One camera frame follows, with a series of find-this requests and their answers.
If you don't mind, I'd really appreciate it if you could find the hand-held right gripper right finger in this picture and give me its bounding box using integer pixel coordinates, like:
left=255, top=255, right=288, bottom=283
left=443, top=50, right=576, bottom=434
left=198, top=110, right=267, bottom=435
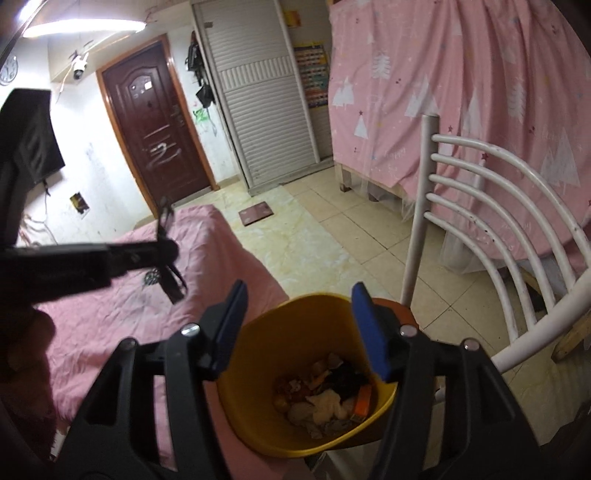
left=351, top=281, right=542, bottom=480

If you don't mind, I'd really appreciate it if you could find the orange carton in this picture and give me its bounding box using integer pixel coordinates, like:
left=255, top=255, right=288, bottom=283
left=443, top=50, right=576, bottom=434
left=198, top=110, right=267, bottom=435
left=353, top=385, right=374, bottom=418

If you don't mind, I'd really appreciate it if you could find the white tissue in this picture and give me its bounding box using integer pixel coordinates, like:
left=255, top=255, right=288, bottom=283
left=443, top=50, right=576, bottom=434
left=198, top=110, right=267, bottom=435
left=288, top=388, right=356, bottom=428

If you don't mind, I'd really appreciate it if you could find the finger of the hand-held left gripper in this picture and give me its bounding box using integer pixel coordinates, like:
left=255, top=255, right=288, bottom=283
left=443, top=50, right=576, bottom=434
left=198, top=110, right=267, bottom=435
left=157, top=196, right=175, bottom=241
left=158, top=264, right=188, bottom=304

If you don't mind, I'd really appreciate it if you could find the white louvered cabinet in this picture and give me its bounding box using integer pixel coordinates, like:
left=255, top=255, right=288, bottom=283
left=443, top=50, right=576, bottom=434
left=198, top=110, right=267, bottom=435
left=191, top=0, right=333, bottom=195

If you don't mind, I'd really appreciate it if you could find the black wall television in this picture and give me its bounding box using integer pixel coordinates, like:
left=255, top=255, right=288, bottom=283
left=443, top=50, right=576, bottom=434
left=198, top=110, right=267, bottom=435
left=0, top=89, right=65, bottom=185

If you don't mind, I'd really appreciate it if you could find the person's left hand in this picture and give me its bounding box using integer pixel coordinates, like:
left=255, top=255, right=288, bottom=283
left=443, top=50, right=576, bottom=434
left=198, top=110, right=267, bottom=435
left=0, top=305, right=58, bottom=384

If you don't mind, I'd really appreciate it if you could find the black patterned wrapper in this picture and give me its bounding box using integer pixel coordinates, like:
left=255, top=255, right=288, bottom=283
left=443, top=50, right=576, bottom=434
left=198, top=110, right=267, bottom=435
left=323, top=360, right=370, bottom=398

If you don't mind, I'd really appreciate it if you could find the yellow plastic bin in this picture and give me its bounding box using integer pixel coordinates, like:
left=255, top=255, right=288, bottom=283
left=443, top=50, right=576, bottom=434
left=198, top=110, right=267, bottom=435
left=217, top=294, right=400, bottom=459

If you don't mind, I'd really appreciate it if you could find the dark red floor mat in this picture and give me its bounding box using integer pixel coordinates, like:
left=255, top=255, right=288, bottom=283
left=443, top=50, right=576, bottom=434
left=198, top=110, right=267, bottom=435
left=238, top=202, right=275, bottom=227

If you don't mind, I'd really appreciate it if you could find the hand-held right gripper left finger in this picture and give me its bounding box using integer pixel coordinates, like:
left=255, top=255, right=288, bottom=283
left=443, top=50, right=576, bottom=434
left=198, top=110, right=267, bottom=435
left=54, top=278, right=249, bottom=480

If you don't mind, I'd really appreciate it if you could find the white metal chair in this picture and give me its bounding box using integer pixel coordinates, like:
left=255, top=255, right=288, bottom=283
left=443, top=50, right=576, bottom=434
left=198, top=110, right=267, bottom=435
left=399, top=114, right=591, bottom=402

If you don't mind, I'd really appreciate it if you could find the red packet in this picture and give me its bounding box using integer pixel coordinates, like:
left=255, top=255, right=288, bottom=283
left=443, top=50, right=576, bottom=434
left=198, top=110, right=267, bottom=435
left=276, top=376, right=306, bottom=398

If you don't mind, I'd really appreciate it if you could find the white security camera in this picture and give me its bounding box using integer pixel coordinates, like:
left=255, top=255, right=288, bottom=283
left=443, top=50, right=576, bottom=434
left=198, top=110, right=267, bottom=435
left=69, top=51, right=90, bottom=80

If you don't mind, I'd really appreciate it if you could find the dark red door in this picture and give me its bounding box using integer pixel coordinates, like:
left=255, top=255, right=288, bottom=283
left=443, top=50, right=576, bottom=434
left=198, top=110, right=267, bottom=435
left=97, top=37, right=217, bottom=217

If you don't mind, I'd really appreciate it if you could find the ceiling light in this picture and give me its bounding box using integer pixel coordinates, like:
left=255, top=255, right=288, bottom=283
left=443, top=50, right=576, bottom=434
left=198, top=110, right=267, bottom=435
left=21, top=0, right=146, bottom=38

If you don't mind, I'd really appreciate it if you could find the pink tree-print curtain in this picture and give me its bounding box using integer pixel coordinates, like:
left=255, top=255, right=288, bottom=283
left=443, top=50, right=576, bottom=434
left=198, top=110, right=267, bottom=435
left=328, top=0, right=591, bottom=273

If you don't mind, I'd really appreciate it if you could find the colourful wall poster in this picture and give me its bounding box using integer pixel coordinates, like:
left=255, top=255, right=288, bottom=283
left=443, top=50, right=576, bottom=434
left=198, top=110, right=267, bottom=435
left=293, top=42, right=329, bottom=109

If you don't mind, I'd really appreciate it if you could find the white wall cable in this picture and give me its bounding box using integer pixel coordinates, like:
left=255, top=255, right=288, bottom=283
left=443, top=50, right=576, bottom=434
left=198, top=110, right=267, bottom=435
left=18, top=182, right=56, bottom=243

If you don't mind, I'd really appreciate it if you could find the pink tablecloth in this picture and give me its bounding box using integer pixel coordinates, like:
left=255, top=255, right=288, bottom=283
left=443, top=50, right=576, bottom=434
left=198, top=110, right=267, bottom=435
left=0, top=204, right=305, bottom=480

